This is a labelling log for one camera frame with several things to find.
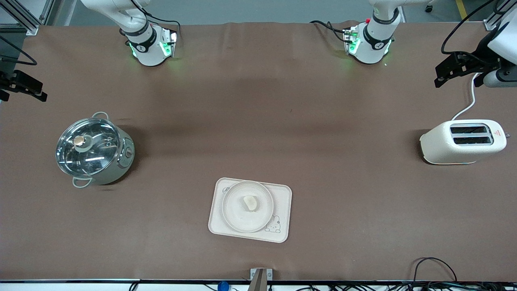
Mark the cream round plate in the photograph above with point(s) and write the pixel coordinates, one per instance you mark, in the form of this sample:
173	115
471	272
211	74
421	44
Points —
234	210

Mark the white steamed bun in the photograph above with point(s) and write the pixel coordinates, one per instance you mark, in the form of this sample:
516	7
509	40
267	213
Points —
250	203

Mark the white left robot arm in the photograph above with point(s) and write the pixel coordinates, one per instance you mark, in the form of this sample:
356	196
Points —
369	44

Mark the black caster wheel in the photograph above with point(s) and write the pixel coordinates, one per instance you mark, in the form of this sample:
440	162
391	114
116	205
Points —
429	7

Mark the cream two-slot toaster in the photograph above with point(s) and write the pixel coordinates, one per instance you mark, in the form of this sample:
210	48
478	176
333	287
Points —
444	149

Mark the glass pot lid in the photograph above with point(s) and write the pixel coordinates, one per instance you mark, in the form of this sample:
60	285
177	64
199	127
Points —
97	157

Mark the grey-green electric cooking pot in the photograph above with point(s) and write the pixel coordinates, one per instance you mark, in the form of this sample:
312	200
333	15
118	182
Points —
125	161

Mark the brown table mat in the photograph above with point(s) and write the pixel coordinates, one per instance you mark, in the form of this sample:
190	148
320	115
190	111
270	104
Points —
258	101

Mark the cream rabbit print tray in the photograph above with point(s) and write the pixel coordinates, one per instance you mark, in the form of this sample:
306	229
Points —
282	194

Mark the blue round knob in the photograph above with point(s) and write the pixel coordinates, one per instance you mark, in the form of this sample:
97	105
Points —
222	286

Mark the aluminium frame profile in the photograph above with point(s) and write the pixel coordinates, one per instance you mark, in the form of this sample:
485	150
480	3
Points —
492	23
28	22

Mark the grey metal camera mount bracket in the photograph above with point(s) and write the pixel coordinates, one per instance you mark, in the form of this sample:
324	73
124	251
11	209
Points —
260	279

